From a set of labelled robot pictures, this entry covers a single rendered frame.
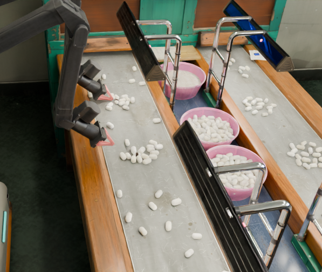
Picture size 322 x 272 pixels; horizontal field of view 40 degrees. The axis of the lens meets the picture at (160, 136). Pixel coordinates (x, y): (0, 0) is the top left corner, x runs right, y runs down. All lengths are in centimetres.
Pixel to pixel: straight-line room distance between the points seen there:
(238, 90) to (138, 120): 59
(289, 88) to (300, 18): 147
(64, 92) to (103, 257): 55
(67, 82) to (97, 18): 97
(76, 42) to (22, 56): 203
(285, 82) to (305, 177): 70
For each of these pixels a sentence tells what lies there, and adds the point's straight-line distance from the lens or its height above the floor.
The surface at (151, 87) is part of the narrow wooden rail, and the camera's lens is 219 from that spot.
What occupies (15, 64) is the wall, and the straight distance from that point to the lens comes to 342.
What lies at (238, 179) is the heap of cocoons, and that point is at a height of 74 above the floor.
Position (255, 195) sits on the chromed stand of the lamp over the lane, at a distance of 136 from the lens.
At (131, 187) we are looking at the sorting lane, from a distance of 168.
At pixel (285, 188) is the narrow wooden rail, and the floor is 76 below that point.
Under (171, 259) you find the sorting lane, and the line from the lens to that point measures 148.
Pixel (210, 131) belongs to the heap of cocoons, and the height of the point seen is 74.
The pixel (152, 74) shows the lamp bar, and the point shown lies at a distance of 169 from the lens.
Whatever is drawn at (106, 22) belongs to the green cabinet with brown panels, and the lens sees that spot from 244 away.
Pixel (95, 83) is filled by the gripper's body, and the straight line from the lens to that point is 204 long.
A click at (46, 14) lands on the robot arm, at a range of 134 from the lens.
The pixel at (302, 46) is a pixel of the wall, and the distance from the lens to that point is 394.
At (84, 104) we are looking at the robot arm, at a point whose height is 102.
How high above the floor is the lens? 193
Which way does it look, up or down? 38 degrees down
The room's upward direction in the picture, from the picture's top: 6 degrees clockwise
